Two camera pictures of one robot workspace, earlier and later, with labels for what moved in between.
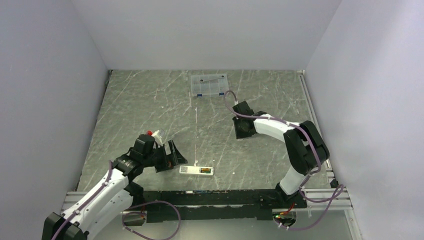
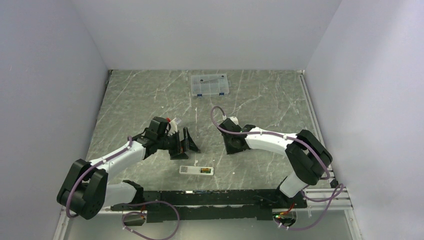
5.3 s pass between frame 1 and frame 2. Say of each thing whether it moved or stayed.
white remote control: stayed
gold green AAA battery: stayed
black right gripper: moved
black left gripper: moved
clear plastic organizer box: stayed
